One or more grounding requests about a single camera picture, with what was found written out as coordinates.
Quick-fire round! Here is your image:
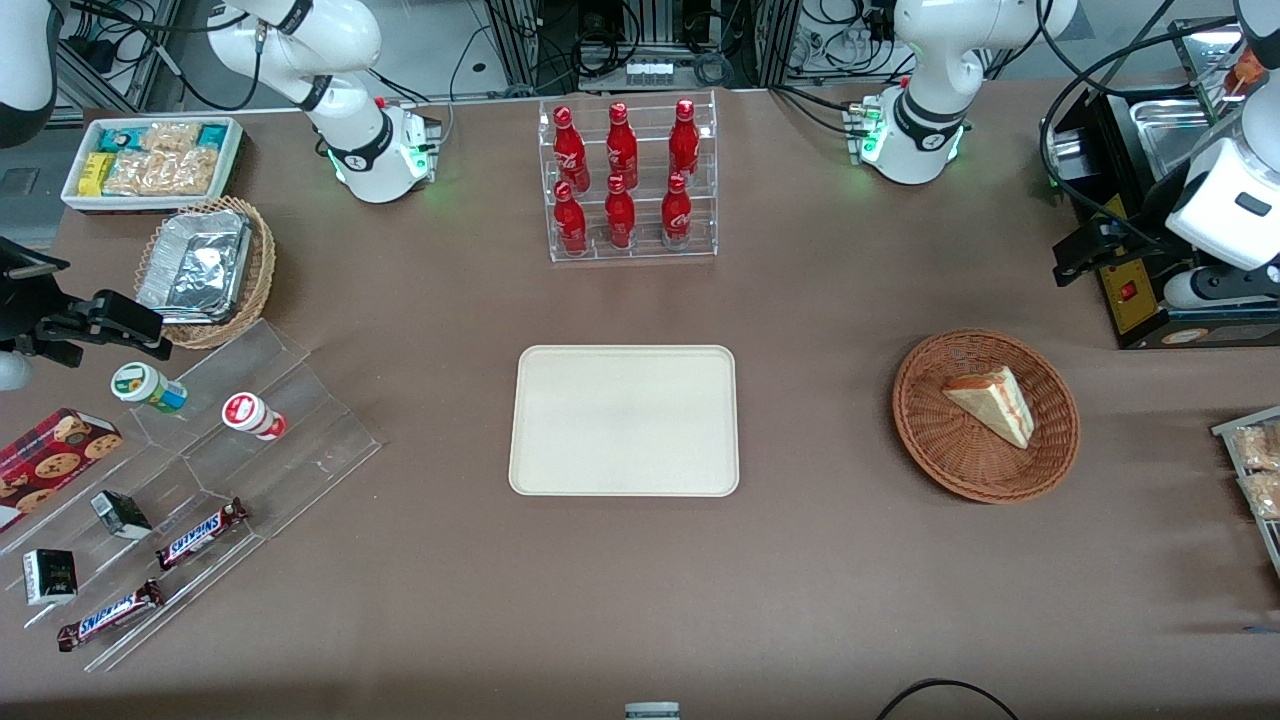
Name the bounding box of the large clear cracker bag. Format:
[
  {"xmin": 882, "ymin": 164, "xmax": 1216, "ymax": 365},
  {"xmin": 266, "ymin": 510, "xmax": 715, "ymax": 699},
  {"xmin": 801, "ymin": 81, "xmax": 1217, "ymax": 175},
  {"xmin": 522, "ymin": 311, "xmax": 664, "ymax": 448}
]
[{"xmin": 103, "ymin": 147, "xmax": 219, "ymax": 198}]

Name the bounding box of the small clear cracker bag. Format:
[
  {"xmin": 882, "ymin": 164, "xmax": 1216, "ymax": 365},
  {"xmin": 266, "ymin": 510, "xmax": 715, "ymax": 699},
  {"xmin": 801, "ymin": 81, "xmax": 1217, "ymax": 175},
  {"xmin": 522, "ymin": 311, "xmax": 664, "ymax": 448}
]
[{"xmin": 138, "ymin": 121, "xmax": 203, "ymax": 155}]

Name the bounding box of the white snack bin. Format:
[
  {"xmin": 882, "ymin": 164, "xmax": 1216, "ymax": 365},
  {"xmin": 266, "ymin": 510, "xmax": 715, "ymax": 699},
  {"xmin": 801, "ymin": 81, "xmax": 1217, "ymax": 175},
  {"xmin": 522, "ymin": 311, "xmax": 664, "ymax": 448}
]
[{"xmin": 61, "ymin": 116, "xmax": 246, "ymax": 215}]

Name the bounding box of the brown wicker basket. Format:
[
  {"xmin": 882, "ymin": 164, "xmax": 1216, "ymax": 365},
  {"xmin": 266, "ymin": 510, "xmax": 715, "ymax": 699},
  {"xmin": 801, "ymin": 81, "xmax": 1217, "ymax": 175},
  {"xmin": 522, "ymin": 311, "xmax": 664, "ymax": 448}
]
[{"xmin": 892, "ymin": 329, "xmax": 1082, "ymax": 505}]

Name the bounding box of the green label yogurt cup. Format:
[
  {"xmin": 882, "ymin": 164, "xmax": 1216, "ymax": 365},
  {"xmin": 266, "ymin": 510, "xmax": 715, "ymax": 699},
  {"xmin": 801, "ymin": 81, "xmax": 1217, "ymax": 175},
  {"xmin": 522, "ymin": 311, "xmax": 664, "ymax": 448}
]
[{"xmin": 110, "ymin": 362, "xmax": 189, "ymax": 415}]

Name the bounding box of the clear acrylic stepped display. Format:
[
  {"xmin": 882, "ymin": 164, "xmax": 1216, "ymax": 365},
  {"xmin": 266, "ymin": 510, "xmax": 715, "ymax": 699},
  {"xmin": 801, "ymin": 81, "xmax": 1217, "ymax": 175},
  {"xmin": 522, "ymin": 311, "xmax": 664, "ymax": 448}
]
[{"xmin": 0, "ymin": 319, "xmax": 384, "ymax": 673}]

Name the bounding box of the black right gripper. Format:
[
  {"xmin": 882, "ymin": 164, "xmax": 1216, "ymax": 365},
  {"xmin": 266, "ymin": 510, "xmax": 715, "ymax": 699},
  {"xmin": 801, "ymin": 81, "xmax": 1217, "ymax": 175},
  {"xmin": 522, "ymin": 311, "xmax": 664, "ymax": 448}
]
[{"xmin": 0, "ymin": 238, "xmax": 174, "ymax": 367}]

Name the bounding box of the black table cable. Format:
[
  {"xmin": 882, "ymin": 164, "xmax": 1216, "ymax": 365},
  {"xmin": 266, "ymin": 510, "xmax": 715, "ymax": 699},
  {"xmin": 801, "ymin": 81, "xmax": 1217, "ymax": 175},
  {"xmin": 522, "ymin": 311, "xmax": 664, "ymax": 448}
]
[{"xmin": 876, "ymin": 679, "xmax": 1022, "ymax": 720}]

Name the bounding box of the light wicker basket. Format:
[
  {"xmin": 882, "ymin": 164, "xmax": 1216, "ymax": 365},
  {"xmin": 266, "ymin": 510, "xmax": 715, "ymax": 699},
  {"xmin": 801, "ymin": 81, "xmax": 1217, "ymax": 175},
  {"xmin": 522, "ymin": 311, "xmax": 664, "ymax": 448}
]
[{"xmin": 134, "ymin": 195, "xmax": 277, "ymax": 351}]

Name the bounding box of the beige plastic tray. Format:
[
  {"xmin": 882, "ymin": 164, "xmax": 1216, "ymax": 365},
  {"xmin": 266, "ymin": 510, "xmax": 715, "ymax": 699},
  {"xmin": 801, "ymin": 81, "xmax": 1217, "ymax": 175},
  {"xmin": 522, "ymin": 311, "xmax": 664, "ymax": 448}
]
[{"xmin": 508, "ymin": 345, "xmax": 740, "ymax": 498}]

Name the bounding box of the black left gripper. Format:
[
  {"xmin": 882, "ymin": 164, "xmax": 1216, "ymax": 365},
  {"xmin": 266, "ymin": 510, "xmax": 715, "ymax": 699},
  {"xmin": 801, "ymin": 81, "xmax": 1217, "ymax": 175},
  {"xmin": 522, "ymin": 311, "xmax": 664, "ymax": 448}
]
[{"xmin": 1052, "ymin": 214, "xmax": 1203, "ymax": 289}]

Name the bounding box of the red cookie box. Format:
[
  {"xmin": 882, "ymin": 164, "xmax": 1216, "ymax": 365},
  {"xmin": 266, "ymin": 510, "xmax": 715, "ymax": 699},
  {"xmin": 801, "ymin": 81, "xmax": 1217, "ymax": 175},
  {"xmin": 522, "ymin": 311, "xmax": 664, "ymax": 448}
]
[{"xmin": 0, "ymin": 407, "xmax": 125, "ymax": 534}]

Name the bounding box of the aluminium foil container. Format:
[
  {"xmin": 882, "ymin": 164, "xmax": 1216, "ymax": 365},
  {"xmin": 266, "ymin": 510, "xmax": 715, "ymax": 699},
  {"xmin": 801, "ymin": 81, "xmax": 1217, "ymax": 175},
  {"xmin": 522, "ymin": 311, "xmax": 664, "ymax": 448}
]
[{"xmin": 136, "ymin": 209, "xmax": 253, "ymax": 325}]

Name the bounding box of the red label yogurt cup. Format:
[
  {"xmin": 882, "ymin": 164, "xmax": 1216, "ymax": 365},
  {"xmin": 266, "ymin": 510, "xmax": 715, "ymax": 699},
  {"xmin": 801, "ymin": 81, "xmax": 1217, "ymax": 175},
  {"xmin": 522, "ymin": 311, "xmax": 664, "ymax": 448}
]
[{"xmin": 221, "ymin": 392, "xmax": 288, "ymax": 442}]

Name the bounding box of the aluminium frame rack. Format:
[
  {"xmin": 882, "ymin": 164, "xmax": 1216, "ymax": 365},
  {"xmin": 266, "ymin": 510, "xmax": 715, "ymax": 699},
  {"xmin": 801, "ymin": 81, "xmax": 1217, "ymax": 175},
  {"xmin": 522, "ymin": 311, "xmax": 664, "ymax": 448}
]
[{"xmin": 50, "ymin": 0, "xmax": 186, "ymax": 116}]

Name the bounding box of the red cola bottle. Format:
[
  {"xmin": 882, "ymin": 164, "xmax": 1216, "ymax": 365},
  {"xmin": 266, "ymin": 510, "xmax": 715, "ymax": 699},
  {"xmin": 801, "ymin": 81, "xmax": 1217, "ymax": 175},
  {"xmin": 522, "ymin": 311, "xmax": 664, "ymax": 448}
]
[
  {"xmin": 553, "ymin": 180, "xmax": 589, "ymax": 257},
  {"xmin": 669, "ymin": 98, "xmax": 701, "ymax": 187},
  {"xmin": 553, "ymin": 106, "xmax": 591, "ymax": 193},
  {"xmin": 606, "ymin": 102, "xmax": 639, "ymax": 191},
  {"xmin": 604, "ymin": 175, "xmax": 637, "ymax": 251},
  {"xmin": 661, "ymin": 172, "xmax": 693, "ymax": 249}
]

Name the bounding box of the small black box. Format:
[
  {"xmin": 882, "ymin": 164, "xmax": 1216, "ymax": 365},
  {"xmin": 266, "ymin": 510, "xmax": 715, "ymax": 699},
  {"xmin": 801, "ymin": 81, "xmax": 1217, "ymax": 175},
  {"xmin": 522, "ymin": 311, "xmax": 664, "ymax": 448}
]
[
  {"xmin": 90, "ymin": 490, "xmax": 153, "ymax": 541},
  {"xmin": 23, "ymin": 548, "xmax": 79, "ymax": 607}
]

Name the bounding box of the triangular sandwich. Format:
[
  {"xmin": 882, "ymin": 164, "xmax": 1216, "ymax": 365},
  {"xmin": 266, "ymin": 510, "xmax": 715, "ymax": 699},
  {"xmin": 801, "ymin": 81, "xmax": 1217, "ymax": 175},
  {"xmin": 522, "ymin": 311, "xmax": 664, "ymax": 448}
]
[{"xmin": 943, "ymin": 366, "xmax": 1036, "ymax": 450}]

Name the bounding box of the steel warmer pan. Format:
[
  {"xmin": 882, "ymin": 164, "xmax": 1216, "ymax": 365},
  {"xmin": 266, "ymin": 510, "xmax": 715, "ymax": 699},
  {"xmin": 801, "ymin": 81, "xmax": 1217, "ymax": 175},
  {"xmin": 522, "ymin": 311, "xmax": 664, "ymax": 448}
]
[{"xmin": 1128, "ymin": 97, "xmax": 1219, "ymax": 183}]

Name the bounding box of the grey snack tray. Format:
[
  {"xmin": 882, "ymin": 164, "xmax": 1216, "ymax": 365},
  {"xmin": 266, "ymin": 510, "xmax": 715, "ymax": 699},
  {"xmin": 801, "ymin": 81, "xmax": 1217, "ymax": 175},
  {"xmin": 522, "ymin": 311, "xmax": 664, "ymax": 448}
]
[{"xmin": 1211, "ymin": 404, "xmax": 1280, "ymax": 583}]

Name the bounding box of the clear acrylic bottle rack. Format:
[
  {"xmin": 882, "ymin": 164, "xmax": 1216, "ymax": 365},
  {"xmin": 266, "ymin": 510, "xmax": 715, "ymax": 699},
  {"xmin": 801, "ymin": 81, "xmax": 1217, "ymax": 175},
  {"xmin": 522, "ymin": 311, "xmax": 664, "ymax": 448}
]
[{"xmin": 537, "ymin": 89, "xmax": 719, "ymax": 264}]

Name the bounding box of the black food warmer appliance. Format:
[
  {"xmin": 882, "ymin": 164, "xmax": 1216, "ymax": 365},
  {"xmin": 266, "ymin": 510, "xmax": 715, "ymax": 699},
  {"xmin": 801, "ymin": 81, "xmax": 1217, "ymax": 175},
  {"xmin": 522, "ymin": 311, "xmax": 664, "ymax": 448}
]
[{"xmin": 1040, "ymin": 16, "xmax": 1280, "ymax": 351}]

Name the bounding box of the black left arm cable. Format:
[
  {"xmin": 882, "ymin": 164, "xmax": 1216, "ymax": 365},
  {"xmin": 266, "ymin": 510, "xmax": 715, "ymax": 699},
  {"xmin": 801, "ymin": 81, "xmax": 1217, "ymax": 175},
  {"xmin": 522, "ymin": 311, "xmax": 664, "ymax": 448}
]
[{"xmin": 1036, "ymin": 0, "xmax": 1246, "ymax": 253}]

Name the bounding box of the clear cracker packet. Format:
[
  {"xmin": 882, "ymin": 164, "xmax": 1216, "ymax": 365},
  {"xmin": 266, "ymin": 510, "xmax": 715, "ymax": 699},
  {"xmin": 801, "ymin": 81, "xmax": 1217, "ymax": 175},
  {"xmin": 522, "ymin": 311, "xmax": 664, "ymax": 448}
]
[
  {"xmin": 1230, "ymin": 423, "xmax": 1280, "ymax": 473},
  {"xmin": 1238, "ymin": 470, "xmax": 1280, "ymax": 522}
]

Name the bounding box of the Snickers bar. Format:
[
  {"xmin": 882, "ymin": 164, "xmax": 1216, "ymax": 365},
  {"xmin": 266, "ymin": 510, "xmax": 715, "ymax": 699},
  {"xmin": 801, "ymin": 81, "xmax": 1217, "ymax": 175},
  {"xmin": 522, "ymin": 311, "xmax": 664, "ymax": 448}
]
[
  {"xmin": 155, "ymin": 497, "xmax": 249, "ymax": 572},
  {"xmin": 56, "ymin": 579, "xmax": 166, "ymax": 653}
]

